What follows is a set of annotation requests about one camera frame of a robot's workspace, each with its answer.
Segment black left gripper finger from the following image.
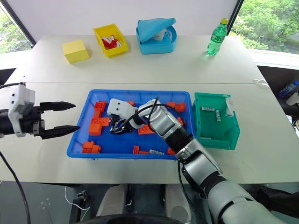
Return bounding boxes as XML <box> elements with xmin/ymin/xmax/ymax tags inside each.
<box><xmin>39</xmin><ymin>101</ymin><xmax>77</xmax><ymax>113</ymax></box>
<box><xmin>42</xmin><ymin>125</ymin><xmax>81</xmax><ymax>140</ymax></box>

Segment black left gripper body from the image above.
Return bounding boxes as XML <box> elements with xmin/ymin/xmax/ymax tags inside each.
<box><xmin>19</xmin><ymin>105</ymin><xmax>46</xmax><ymax>139</ymax></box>

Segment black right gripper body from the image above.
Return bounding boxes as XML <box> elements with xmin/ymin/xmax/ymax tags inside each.
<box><xmin>109</xmin><ymin>113</ymin><xmax>128</xmax><ymax>131</ymax></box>

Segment blue plastic tray bin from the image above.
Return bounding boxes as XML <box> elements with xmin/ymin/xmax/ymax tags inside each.
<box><xmin>66</xmin><ymin>89</ymin><xmax>195</xmax><ymax>161</ymax></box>

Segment yellow plastic bin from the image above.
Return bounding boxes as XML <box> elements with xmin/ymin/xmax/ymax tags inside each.
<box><xmin>93</xmin><ymin>23</ymin><xmax>130</xmax><ymax>58</ymax></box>

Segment green plastic bin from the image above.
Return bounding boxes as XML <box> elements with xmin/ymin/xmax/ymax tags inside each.
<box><xmin>192</xmin><ymin>91</ymin><xmax>242</xmax><ymax>151</ymax></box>

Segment orange L-shaped building block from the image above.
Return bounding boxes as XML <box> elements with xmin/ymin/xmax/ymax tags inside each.
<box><xmin>93</xmin><ymin>100</ymin><xmax>108</xmax><ymax>119</ymax></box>

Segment yellow foam block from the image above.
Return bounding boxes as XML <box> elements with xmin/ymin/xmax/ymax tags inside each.
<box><xmin>62</xmin><ymin>39</ymin><xmax>91</xmax><ymax>64</ymax></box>

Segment red and white items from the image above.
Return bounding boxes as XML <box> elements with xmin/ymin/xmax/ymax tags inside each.
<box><xmin>100</xmin><ymin>34</ymin><xmax>124</xmax><ymax>50</ymax></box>

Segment black floor device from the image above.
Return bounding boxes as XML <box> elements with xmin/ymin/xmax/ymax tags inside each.
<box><xmin>71</xmin><ymin>189</ymin><xmax>89</xmax><ymax>224</ymax></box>

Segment light blue lidded box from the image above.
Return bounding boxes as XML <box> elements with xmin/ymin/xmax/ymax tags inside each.
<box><xmin>135</xmin><ymin>17</ymin><xmax>178</xmax><ymax>56</ymax></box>

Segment dark rounded robot torso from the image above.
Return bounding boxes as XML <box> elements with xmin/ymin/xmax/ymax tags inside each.
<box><xmin>88</xmin><ymin>213</ymin><xmax>199</xmax><ymax>224</ymax></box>

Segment white items in box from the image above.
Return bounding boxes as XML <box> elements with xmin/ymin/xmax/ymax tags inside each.
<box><xmin>154</xmin><ymin>27</ymin><xmax>174</xmax><ymax>42</ymax></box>

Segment white paper label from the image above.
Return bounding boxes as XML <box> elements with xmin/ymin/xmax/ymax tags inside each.
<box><xmin>225</xmin><ymin>96</ymin><xmax>235</xmax><ymax>117</ymax></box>

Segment green plastic soda bottle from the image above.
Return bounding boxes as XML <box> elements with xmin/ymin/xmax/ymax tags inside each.
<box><xmin>206</xmin><ymin>18</ymin><xmax>229</xmax><ymax>56</ymax></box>

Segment blue label water bottle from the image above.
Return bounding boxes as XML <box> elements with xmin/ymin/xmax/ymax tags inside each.
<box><xmin>277</xmin><ymin>80</ymin><xmax>299</xmax><ymax>98</ymax></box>

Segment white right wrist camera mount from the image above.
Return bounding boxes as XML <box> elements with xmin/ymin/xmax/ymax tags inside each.
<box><xmin>107</xmin><ymin>98</ymin><xmax>139</xmax><ymax>118</ymax></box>

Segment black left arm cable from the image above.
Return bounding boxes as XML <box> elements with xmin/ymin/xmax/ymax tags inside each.
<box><xmin>0</xmin><ymin>82</ymin><xmax>31</xmax><ymax>224</ymax></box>

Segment thin white floor cable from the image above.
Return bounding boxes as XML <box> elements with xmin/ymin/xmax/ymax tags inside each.
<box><xmin>64</xmin><ymin>185</ymin><xmax>87</xmax><ymax>211</ymax></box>

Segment black window frame bar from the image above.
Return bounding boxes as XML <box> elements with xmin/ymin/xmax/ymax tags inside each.
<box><xmin>4</xmin><ymin>0</ymin><xmax>36</xmax><ymax>45</ymax></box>
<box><xmin>229</xmin><ymin>0</ymin><xmax>245</xmax><ymax>36</ymax></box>

